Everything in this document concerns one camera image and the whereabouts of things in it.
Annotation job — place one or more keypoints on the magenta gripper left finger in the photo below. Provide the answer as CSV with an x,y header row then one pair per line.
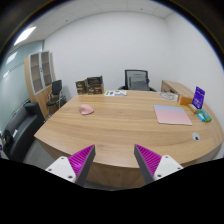
x,y
74,168

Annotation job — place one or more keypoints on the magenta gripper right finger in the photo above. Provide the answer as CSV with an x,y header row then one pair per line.
x,y
154,166

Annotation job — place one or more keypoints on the pink blue mouse pad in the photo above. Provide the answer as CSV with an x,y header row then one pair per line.
x,y
171,115

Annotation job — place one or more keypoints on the pink computer mouse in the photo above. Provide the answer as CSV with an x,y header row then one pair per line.
x,y
85,109

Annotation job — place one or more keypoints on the black leather sofa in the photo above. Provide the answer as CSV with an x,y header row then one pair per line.
x,y
18,135

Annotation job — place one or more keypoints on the green tissue pack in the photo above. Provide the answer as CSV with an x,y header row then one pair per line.
x,y
204,116

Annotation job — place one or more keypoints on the yellow green small box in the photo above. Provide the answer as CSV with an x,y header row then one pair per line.
x,y
193,108

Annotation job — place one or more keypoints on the small orange box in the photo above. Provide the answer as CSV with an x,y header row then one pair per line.
x,y
183,100

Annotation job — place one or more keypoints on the brown cardboard box right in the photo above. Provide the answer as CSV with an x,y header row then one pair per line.
x,y
95,89

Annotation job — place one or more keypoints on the brown cardboard box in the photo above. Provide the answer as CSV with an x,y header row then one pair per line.
x,y
81,87
95,89

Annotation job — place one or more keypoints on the wooden side desk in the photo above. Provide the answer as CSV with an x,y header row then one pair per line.
x,y
175,87

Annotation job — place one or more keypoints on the white green leaflet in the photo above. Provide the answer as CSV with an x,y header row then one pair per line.
x,y
115,93

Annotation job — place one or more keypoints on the brown cardboard box left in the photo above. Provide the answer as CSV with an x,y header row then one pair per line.
x,y
81,87

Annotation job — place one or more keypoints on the black visitor chair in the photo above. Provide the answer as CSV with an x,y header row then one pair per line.
x,y
56,96

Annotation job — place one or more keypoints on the black mesh office chair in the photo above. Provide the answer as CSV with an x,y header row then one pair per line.
x,y
136,80

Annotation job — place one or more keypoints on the black device on boxes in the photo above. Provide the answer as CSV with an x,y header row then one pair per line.
x,y
94,80

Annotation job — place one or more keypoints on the wooden glass-door cabinet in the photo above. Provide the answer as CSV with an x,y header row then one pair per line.
x,y
39,76

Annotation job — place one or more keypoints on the ceiling light panel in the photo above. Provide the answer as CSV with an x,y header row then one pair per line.
x,y
24,35

